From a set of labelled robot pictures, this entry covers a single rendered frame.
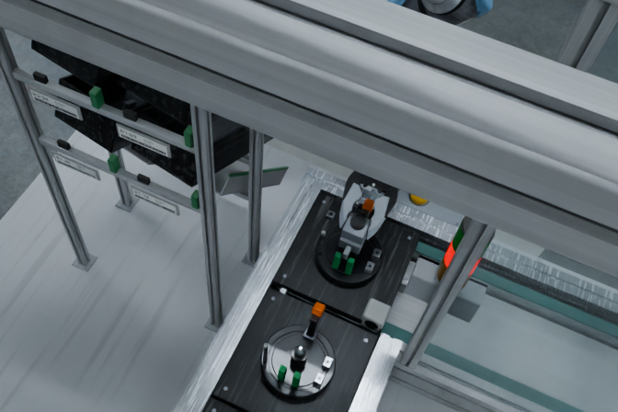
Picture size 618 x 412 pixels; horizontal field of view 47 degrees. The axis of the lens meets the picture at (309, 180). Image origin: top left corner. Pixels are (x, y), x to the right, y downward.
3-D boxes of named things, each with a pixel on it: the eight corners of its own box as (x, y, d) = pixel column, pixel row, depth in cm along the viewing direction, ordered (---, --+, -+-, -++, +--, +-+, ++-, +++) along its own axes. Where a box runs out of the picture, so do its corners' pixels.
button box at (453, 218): (377, 183, 166) (381, 167, 161) (461, 217, 163) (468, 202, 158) (366, 205, 163) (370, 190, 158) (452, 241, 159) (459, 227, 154)
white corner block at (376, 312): (367, 304, 143) (370, 296, 140) (388, 314, 142) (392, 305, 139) (359, 324, 141) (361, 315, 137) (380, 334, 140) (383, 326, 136)
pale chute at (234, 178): (232, 155, 157) (240, 137, 156) (280, 185, 154) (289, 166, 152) (165, 160, 131) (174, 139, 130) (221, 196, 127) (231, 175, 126)
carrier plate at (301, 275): (318, 196, 157) (319, 191, 155) (418, 238, 153) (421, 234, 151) (271, 284, 144) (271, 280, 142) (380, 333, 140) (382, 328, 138)
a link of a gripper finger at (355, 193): (344, 228, 142) (371, 190, 141) (340, 229, 136) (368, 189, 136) (332, 219, 143) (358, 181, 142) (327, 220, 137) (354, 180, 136)
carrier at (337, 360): (268, 290, 143) (269, 261, 133) (377, 339, 139) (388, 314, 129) (211, 397, 130) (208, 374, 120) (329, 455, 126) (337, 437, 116)
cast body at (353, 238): (349, 221, 143) (353, 203, 137) (370, 229, 142) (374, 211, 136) (334, 255, 139) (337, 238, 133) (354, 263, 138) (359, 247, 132)
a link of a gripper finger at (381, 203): (383, 241, 141) (392, 196, 141) (381, 243, 135) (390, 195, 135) (367, 238, 141) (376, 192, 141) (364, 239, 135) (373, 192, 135)
